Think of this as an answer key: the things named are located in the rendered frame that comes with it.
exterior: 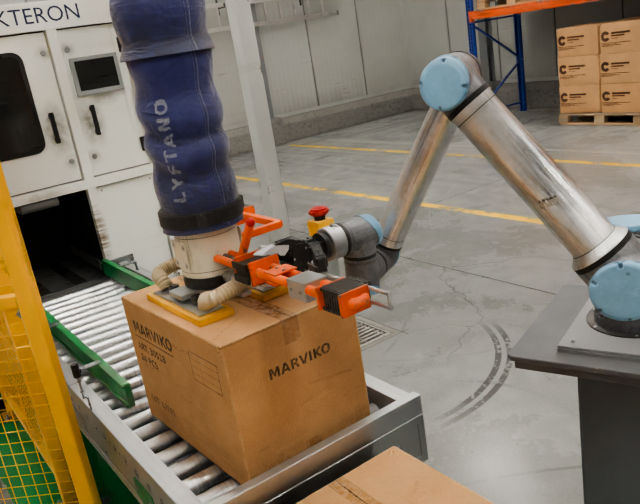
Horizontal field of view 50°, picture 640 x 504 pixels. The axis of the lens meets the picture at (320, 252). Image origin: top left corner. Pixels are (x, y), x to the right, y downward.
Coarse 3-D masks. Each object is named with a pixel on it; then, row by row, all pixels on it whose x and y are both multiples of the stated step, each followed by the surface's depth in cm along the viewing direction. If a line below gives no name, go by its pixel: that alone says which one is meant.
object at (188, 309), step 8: (152, 296) 193; (160, 296) 192; (168, 296) 190; (192, 296) 179; (160, 304) 189; (168, 304) 185; (176, 304) 183; (184, 304) 181; (192, 304) 180; (176, 312) 180; (184, 312) 177; (192, 312) 175; (200, 312) 174; (208, 312) 174; (216, 312) 174; (224, 312) 174; (232, 312) 175; (192, 320) 173; (200, 320) 170; (208, 320) 171; (216, 320) 173
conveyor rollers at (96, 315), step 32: (96, 288) 357; (128, 288) 348; (64, 320) 315; (96, 320) 306; (64, 352) 280; (96, 352) 271; (128, 352) 268; (96, 384) 244; (128, 416) 222; (160, 448) 201; (192, 448) 197; (192, 480) 179
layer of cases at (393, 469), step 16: (368, 464) 174; (384, 464) 173; (400, 464) 172; (416, 464) 171; (336, 480) 170; (352, 480) 169; (368, 480) 168; (384, 480) 167; (400, 480) 166; (416, 480) 165; (432, 480) 164; (448, 480) 163; (320, 496) 165; (336, 496) 164; (352, 496) 163; (368, 496) 162; (384, 496) 161; (400, 496) 160; (416, 496) 159; (432, 496) 159; (448, 496) 158; (464, 496) 157; (480, 496) 156
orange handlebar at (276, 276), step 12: (252, 216) 215; (264, 216) 212; (264, 228) 200; (276, 228) 203; (228, 252) 181; (228, 264) 173; (276, 264) 164; (264, 276) 159; (276, 276) 156; (288, 276) 158; (312, 288) 144; (360, 300) 135
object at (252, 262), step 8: (240, 256) 168; (248, 256) 170; (256, 256) 170; (264, 256) 169; (272, 256) 165; (232, 264) 167; (240, 264) 163; (248, 264) 162; (256, 264) 163; (264, 264) 164; (240, 272) 166; (248, 272) 163; (240, 280) 166; (248, 280) 163; (256, 280) 163; (264, 280) 165
